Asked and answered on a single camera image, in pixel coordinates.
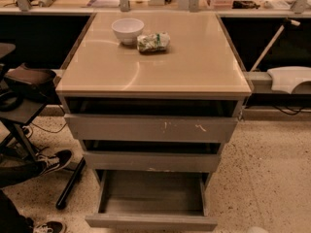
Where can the black sneaker upper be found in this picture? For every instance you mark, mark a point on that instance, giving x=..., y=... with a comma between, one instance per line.
x=55, y=162

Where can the grey bottom drawer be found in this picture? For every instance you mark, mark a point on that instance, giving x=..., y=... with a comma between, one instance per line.
x=152, y=201

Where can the grey top drawer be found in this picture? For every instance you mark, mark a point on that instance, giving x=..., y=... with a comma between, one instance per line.
x=151, y=120

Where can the green white snack bag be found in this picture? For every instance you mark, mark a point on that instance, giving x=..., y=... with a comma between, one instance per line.
x=153, y=42

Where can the black sneaker lower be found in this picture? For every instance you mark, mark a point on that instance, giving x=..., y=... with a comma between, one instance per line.
x=50, y=227

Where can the grey middle drawer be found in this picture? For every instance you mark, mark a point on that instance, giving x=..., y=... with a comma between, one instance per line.
x=152, y=156

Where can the black sneaker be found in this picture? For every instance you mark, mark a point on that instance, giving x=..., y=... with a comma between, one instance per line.
x=50, y=227
x=55, y=162

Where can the grey drawer cabinet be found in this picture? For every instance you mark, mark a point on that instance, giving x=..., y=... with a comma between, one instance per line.
x=199, y=64

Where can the grey drawer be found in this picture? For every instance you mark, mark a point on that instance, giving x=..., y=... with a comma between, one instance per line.
x=152, y=201
x=152, y=156
x=151, y=120

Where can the dark brown bag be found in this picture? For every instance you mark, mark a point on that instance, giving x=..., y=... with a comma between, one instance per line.
x=32, y=84

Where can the white ceramic bowl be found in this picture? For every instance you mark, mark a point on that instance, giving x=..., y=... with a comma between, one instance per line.
x=127, y=30

